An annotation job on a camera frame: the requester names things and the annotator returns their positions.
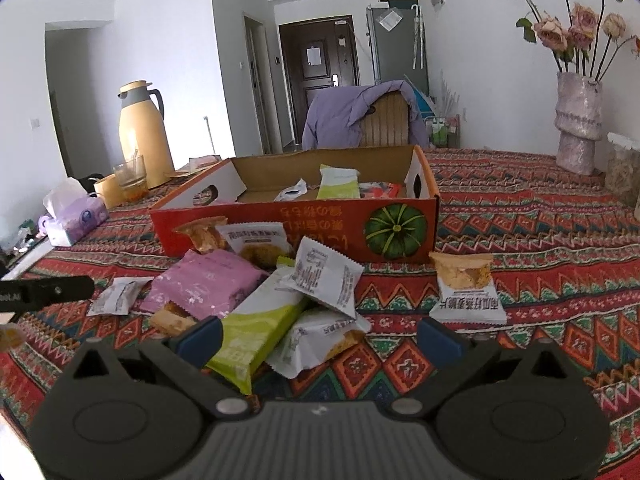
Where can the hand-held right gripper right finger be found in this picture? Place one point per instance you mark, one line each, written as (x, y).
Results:
(440, 342)

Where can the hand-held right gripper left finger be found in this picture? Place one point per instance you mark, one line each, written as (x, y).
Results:
(197, 342)

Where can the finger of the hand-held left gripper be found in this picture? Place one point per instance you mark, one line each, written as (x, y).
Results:
(55, 289)

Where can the white crisp packet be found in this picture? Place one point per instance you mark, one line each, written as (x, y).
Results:
(465, 295)
(9, 337)
(295, 190)

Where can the pink snack packet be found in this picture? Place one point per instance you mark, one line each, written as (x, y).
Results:
(205, 280)

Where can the green snack packet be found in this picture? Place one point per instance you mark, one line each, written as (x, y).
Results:
(260, 330)
(340, 185)

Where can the purple red snack bag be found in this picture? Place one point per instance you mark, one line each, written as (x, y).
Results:
(380, 191)

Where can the orange cardboard box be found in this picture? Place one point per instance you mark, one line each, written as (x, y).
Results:
(320, 230)

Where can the purple tissue pack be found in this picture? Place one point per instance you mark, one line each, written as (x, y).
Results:
(75, 220)

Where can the dark object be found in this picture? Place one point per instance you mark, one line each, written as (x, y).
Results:
(90, 182)

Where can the drinking glass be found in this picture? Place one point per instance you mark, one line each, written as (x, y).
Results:
(131, 180)

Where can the yellow thermos jug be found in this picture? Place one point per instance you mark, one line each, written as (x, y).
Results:
(145, 135)

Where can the wooden chair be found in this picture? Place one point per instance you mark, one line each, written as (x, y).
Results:
(385, 120)

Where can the blue plastic object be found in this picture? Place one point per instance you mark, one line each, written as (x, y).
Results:
(422, 102)

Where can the glass jar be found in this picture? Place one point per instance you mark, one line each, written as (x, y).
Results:
(622, 170)

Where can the chair with purple jacket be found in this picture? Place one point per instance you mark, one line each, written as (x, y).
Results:
(335, 110)

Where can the pink textured vase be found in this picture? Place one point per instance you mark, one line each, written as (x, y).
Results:
(577, 120)

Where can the grey interior door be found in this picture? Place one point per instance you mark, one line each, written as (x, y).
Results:
(257, 85)

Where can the dark brown entrance door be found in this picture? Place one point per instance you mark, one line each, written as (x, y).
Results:
(320, 95)

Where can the grey refrigerator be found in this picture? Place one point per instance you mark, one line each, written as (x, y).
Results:
(395, 55)

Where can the folded clear umbrella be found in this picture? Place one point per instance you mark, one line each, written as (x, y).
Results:
(418, 35)

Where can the paper note on door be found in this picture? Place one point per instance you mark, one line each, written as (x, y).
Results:
(313, 56)

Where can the paper sheet on refrigerator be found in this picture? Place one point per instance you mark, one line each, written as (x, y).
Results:
(389, 20)

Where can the bunch of dried pink roses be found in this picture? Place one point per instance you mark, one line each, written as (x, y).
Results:
(580, 22)

